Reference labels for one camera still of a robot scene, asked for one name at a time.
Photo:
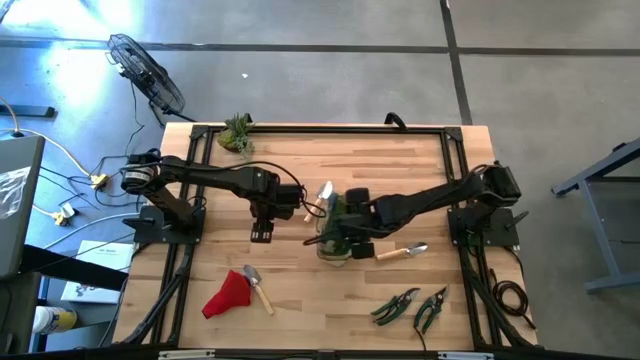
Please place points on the beige green-trimmed gardening bag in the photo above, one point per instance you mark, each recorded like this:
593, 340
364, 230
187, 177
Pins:
332, 260

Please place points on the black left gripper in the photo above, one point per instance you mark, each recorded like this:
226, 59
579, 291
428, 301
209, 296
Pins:
267, 207

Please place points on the white yellow bottle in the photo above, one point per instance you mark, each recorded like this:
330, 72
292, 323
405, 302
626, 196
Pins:
52, 320

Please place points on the white metal bracket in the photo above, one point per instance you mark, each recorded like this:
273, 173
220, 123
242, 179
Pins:
465, 356
185, 355

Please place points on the black clamp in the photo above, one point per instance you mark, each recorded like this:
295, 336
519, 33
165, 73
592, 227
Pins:
397, 118

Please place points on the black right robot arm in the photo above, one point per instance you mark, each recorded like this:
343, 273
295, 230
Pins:
440, 195

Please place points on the red cloth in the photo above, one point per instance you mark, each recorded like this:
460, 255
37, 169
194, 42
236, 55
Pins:
227, 297

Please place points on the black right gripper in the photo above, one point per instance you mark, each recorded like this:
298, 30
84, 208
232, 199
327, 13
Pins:
372, 220

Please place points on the grey metal table frame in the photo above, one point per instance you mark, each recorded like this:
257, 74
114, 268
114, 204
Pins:
598, 235

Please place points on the yellow power plug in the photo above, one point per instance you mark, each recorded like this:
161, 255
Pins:
99, 181

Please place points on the white power adapter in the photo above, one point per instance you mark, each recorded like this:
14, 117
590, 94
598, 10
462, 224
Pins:
64, 215

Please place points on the black floor bar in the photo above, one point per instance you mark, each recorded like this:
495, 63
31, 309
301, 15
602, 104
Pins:
30, 111

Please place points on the grey cabinet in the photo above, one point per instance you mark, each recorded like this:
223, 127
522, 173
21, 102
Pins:
25, 240

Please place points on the clear plastic bag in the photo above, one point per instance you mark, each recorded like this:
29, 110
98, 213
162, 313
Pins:
12, 192

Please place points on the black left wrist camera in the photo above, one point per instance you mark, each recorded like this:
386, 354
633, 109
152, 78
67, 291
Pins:
291, 195

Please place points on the black desk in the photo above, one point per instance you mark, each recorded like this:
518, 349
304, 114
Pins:
60, 265

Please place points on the white booklet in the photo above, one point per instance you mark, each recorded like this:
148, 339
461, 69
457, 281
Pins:
100, 260

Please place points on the black floor fan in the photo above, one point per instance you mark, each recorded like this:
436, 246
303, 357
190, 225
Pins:
145, 75

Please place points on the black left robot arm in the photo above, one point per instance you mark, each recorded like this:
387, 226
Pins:
215, 177

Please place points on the potted succulent plant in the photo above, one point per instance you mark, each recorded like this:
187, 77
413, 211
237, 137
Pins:
235, 135

